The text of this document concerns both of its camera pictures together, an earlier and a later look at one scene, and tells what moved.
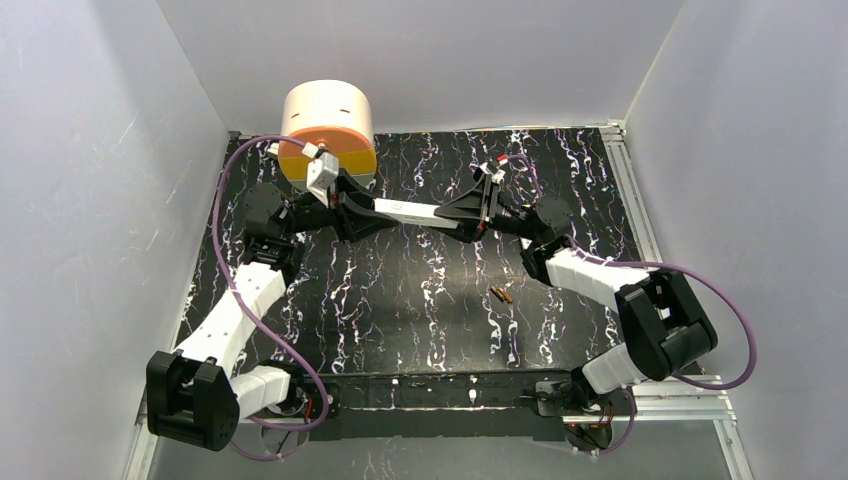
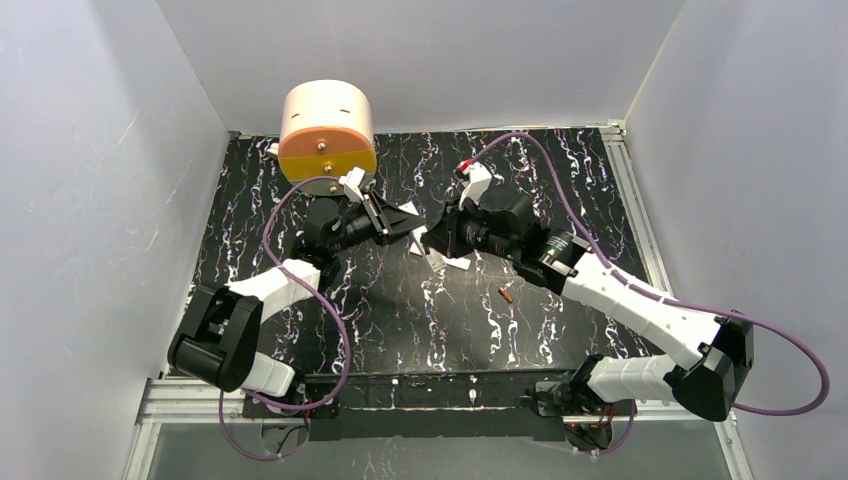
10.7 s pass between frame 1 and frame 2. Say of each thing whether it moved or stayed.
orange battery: stayed
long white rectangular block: moved
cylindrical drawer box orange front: stayed
